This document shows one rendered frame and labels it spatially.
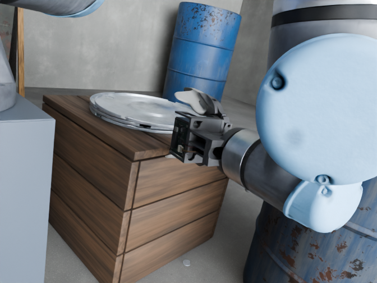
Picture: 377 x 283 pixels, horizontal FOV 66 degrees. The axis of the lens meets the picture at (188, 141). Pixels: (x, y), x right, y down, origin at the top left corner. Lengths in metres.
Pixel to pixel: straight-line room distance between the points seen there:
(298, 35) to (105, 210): 0.56
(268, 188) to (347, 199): 0.08
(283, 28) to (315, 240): 0.50
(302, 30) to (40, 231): 0.36
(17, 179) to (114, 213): 0.31
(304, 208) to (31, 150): 0.29
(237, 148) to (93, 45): 2.41
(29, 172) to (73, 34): 2.29
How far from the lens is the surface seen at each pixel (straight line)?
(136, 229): 0.66
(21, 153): 0.35
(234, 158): 0.37
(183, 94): 0.52
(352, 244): 0.62
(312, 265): 0.66
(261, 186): 0.34
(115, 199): 0.63
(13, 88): 0.38
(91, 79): 2.75
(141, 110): 0.72
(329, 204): 0.30
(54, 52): 2.57
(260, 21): 3.91
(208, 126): 0.45
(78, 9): 0.47
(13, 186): 0.37
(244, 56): 3.93
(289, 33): 0.18
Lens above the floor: 0.56
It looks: 18 degrees down
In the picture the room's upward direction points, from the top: 13 degrees clockwise
